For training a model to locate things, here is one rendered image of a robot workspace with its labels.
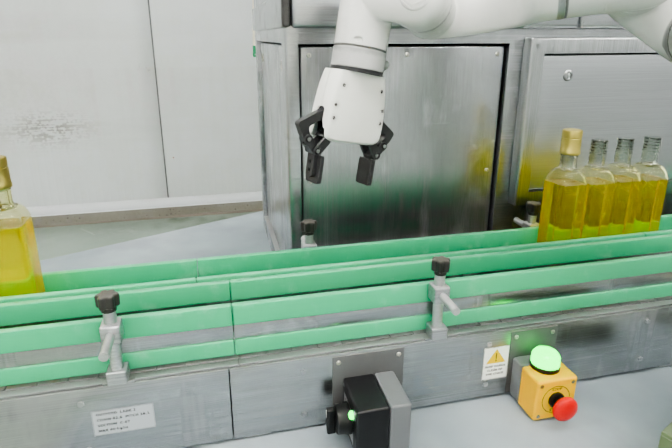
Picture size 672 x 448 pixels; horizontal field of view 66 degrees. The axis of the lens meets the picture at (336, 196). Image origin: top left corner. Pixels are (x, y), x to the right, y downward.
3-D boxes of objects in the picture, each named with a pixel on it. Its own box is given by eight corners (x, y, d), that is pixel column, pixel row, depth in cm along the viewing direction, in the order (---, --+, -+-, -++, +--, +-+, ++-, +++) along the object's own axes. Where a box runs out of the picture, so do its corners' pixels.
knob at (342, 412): (345, 419, 78) (323, 423, 77) (345, 394, 76) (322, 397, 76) (352, 441, 73) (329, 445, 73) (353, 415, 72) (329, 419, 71)
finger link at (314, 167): (315, 133, 73) (309, 179, 74) (296, 131, 71) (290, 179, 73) (328, 137, 71) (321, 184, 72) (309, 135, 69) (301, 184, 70)
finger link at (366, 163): (377, 140, 80) (370, 182, 81) (361, 138, 78) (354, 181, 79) (391, 143, 78) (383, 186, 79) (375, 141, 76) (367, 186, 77)
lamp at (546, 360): (548, 355, 84) (550, 339, 83) (566, 372, 80) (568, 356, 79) (523, 359, 83) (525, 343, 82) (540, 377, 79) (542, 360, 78)
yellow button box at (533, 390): (545, 388, 88) (550, 350, 86) (574, 418, 81) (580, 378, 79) (508, 394, 86) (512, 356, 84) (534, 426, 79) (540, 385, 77)
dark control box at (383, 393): (391, 414, 82) (393, 369, 79) (410, 452, 74) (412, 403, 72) (341, 423, 80) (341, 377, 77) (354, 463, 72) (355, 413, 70)
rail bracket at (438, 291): (444, 331, 82) (449, 253, 78) (465, 358, 75) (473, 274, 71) (420, 335, 81) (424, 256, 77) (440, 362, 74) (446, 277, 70)
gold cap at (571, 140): (583, 155, 92) (587, 131, 91) (564, 155, 92) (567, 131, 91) (574, 151, 96) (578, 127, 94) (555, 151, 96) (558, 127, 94)
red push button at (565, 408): (567, 384, 80) (581, 399, 76) (563, 406, 81) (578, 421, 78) (544, 388, 79) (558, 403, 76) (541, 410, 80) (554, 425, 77)
